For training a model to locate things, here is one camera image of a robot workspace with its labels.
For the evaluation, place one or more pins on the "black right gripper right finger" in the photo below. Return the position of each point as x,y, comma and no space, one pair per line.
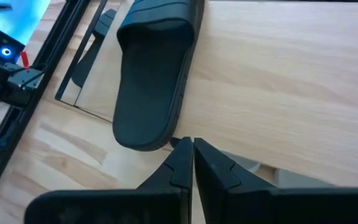
219,186

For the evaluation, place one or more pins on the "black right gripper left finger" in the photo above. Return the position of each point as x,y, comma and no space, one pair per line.
169,183

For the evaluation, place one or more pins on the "small red tab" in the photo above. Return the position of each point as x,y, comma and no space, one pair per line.
25,59

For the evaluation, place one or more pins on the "black device with blue light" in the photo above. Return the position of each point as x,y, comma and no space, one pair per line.
6,46

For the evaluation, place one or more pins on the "black aluminium table frame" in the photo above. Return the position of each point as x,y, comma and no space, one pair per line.
57,40

